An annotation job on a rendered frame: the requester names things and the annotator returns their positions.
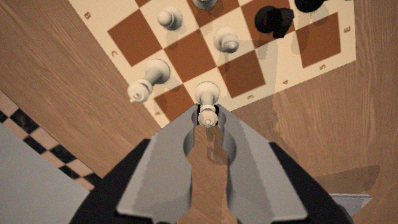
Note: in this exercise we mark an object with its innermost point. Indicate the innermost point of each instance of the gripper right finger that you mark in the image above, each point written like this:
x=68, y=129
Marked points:
x=265, y=185

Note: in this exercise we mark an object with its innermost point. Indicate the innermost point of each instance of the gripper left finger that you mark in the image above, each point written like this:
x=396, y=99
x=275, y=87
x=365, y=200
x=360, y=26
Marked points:
x=151, y=184

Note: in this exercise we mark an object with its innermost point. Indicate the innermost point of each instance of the white rook chess piece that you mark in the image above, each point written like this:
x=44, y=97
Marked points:
x=204, y=4

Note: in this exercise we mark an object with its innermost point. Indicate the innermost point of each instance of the black chess piece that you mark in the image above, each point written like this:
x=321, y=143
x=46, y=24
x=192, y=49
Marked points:
x=278, y=18
x=308, y=6

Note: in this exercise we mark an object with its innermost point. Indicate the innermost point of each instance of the chessboard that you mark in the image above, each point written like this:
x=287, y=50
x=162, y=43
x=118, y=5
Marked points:
x=129, y=33

